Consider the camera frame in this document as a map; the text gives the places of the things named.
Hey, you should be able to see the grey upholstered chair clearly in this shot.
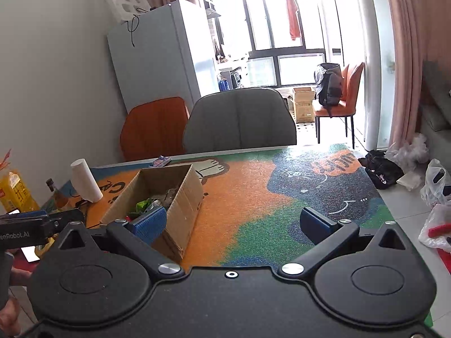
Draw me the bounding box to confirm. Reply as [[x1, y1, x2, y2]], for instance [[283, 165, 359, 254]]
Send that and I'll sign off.
[[182, 87, 297, 155]]

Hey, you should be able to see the yellow carton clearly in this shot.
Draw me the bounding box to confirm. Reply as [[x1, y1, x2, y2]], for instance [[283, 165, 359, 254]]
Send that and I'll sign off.
[[0, 151, 39, 214]]

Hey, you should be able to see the open cardboard carton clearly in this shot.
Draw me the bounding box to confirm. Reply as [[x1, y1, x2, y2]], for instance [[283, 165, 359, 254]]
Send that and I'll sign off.
[[292, 87, 316, 103]]

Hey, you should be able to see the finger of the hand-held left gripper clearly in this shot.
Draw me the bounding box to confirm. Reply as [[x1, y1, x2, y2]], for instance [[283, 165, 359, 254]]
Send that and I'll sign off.
[[45, 208, 85, 235]]

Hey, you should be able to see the printed cardboard carton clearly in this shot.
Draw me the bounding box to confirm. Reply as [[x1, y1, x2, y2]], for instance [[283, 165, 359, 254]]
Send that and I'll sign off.
[[294, 100, 316, 123]]

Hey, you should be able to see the black backpack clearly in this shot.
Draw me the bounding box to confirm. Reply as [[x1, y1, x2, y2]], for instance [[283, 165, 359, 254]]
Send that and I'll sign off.
[[315, 63, 344, 117]]

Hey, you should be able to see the white paper towel roll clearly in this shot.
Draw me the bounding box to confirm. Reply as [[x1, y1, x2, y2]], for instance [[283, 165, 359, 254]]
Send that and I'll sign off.
[[70, 158, 102, 203]]

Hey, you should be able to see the cardboard box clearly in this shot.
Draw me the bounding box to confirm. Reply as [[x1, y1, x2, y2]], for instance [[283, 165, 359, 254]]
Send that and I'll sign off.
[[100, 164, 204, 263]]

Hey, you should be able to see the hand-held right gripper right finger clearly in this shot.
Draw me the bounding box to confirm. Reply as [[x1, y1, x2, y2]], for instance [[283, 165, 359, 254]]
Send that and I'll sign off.
[[278, 206, 412, 282]]

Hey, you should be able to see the amber glass bottle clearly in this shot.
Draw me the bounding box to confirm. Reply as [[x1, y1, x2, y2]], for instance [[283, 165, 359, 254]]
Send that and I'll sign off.
[[46, 178, 71, 212]]

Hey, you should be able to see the crumpled white plastic bag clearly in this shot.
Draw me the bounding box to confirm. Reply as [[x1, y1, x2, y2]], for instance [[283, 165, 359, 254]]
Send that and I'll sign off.
[[385, 133, 430, 164]]

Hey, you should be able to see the orange upholstered chair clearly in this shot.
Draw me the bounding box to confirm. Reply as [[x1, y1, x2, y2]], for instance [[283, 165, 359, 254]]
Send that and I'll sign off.
[[120, 97, 191, 163]]

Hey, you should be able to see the clear snack bag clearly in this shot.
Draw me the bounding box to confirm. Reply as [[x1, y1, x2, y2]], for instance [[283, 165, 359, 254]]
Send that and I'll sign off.
[[151, 188, 177, 208]]

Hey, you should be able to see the white refrigerator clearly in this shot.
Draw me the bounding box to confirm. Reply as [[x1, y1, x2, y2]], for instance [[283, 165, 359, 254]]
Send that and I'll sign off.
[[107, 0, 221, 113]]

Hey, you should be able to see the white paper bag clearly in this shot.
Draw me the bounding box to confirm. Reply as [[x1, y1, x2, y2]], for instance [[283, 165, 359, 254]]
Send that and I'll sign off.
[[396, 171, 423, 191]]

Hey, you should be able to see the person's left hand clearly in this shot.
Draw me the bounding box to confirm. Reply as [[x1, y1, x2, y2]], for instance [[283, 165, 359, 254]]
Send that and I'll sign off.
[[0, 268, 34, 330]]

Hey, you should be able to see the black bag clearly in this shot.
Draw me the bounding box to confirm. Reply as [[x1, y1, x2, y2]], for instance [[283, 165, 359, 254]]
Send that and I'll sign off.
[[359, 150, 404, 190]]

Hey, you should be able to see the clear plastic bag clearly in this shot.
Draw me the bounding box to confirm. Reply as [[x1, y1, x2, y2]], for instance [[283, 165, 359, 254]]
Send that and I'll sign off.
[[419, 204, 451, 252]]

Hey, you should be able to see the orange hanging garment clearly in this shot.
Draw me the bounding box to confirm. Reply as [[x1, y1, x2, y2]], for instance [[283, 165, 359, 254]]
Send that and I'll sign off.
[[284, 0, 304, 41]]

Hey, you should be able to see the red tube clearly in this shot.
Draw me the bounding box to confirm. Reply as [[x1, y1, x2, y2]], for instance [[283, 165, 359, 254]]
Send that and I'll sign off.
[[428, 223, 451, 237]]

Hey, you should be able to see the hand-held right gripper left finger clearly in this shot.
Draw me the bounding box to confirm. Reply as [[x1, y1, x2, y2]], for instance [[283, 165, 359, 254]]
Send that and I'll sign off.
[[49, 206, 186, 282]]

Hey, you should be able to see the black cable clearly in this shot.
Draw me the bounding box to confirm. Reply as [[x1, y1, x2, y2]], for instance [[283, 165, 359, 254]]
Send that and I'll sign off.
[[127, 7, 150, 47]]

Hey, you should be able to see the grey sofa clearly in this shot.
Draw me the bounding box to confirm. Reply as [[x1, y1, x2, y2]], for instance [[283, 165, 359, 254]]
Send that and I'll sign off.
[[417, 60, 451, 141]]

